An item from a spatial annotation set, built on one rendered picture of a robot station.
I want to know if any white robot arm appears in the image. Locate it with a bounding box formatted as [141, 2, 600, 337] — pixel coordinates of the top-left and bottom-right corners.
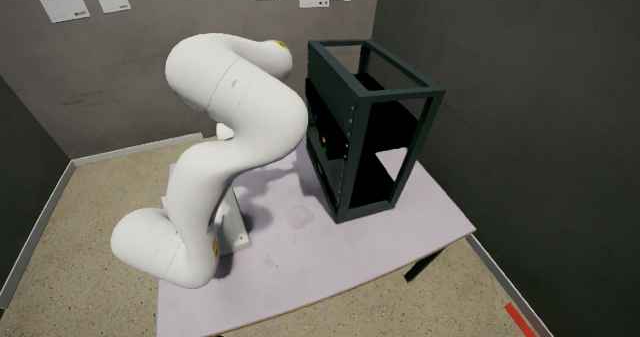
[111, 33, 308, 289]

